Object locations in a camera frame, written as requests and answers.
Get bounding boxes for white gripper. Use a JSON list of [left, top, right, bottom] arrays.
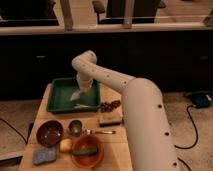
[[76, 75, 93, 92]]

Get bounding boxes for pale towel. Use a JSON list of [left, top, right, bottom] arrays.
[[70, 90, 84, 101]]

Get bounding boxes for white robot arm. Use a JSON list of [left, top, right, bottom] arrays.
[[71, 51, 181, 171]]

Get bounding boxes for pale object in tray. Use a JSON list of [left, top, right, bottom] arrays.
[[74, 104, 91, 109]]

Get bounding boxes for green plastic tray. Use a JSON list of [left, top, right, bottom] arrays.
[[46, 77, 101, 114]]

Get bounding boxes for dark grape bunch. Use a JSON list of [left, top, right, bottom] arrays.
[[100, 100, 121, 113]]

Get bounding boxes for small metal cup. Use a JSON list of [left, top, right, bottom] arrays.
[[69, 120, 82, 136]]

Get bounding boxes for metal spoon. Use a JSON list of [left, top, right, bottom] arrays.
[[82, 129, 117, 136]]

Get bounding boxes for maroon bowl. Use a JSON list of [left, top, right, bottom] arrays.
[[36, 120, 63, 147]]

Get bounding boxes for yellow potato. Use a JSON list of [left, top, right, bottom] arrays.
[[59, 139, 73, 153]]

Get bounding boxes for orange bowl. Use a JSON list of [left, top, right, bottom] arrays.
[[70, 135, 104, 169]]

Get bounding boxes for green cucumber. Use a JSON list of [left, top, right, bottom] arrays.
[[71, 148, 98, 156]]

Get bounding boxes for blue sponge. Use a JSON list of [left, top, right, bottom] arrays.
[[32, 147, 57, 165]]

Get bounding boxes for blue device on floor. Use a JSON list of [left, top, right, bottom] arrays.
[[191, 93, 212, 108]]

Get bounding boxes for black floor cable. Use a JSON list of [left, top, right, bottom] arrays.
[[174, 104, 200, 171]]

